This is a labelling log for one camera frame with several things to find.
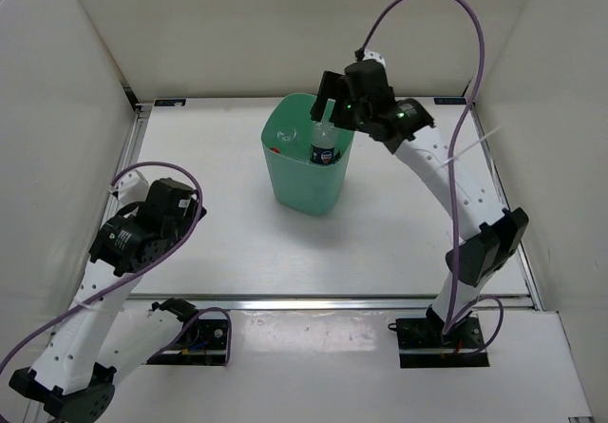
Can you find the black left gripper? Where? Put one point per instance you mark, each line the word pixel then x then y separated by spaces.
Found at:
pixel 194 213

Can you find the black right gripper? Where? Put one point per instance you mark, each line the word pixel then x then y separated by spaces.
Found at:
pixel 329 90

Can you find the blue label clear bottle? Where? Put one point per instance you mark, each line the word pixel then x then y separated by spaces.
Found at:
pixel 323 143

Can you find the red label clear bottle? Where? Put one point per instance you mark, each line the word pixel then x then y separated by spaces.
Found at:
pixel 285 141

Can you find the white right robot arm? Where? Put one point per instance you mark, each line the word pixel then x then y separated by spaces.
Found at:
pixel 485 233

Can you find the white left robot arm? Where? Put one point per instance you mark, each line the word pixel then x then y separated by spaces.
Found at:
pixel 76 376

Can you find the green plastic bin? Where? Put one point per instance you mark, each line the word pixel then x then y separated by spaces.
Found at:
pixel 297 182

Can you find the aluminium table rail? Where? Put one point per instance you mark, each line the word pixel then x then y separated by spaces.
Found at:
pixel 313 303

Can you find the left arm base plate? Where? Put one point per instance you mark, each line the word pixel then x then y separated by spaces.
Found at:
pixel 205 344

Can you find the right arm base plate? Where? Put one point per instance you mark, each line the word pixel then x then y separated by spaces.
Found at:
pixel 421 346

